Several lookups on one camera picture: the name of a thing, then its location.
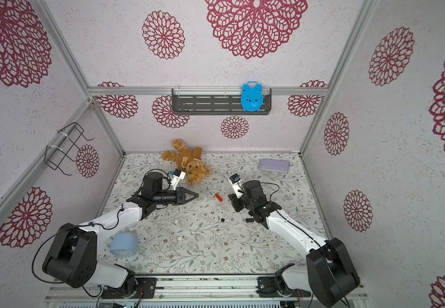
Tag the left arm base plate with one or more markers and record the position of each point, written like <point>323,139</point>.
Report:
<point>137,288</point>

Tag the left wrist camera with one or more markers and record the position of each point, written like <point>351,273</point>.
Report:
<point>176,177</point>

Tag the purple rectangular case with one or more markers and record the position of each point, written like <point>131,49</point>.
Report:
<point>275,165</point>

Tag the aluminium front rail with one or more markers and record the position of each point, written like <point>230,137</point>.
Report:
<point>206,288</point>

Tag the red usb drive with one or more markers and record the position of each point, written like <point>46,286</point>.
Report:
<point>219,197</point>

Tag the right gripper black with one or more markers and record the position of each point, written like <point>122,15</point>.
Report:
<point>238,204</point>

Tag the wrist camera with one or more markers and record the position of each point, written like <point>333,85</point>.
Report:
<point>235,183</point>
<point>176,177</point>

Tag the light blue cup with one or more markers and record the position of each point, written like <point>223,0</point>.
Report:
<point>124,244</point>

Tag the grey wall shelf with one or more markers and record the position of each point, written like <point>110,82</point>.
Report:
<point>212,104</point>

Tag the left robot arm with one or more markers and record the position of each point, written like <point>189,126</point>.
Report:
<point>72,258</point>

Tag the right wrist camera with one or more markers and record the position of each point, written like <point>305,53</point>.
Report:
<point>235,183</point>

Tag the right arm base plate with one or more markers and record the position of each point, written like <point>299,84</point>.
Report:
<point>268,287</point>

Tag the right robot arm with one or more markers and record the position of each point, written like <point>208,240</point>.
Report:
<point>328,272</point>

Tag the brown teddy bear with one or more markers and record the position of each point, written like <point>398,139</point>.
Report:
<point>189,161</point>

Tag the black wire wall rack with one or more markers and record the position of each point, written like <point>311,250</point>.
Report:
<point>56,154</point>

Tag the blue alarm clock toy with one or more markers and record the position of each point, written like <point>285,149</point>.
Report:
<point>252,97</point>

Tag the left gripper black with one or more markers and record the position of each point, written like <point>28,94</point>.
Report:
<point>181,192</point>

